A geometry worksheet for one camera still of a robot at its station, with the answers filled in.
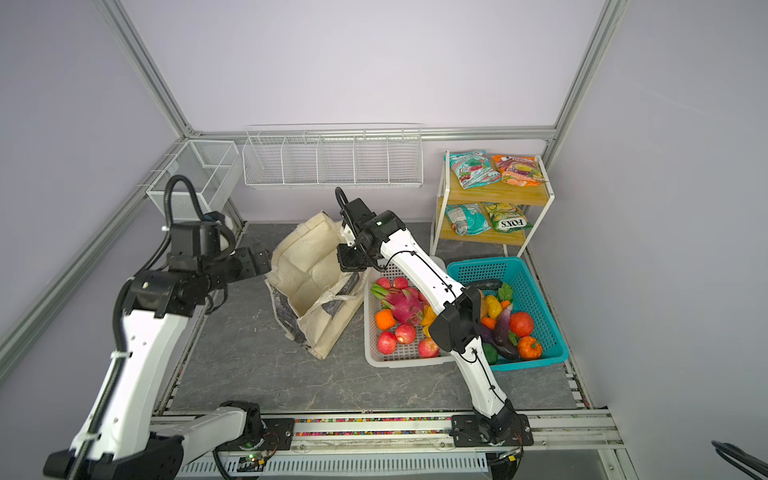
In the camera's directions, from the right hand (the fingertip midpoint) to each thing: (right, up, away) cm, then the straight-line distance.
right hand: (343, 270), depth 82 cm
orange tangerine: (+11, -15, +5) cm, 19 cm away
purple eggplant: (+43, -18, +1) cm, 47 cm away
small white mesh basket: (-47, +33, +19) cm, 61 cm away
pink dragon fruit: (+18, -10, +3) cm, 20 cm away
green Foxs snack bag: (+51, +16, +15) cm, 56 cm away
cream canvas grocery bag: (-5, -6, -11) cm, 13 cm away
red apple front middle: (+17, -19, +3) cm, 26 cm away
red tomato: (+51, -16, +3) cm, 53 cm away
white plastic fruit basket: (+17, -25, +5) cm, 31 cm away
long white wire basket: (-6, +37, +18) cm, 42 cm away
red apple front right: (+24, -22, 0) cm, 32 cm away
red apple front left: (+12, -21, +1) cm, 24 cm away
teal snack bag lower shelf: (+38, +16, +15) cm, 44 cm away
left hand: (-19, +3, -13) cm, 23 cm away
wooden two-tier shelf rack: (+53, +19, +1) cm, 57 cm away
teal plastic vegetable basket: (+56, -9, +10) cm, 57 cm away
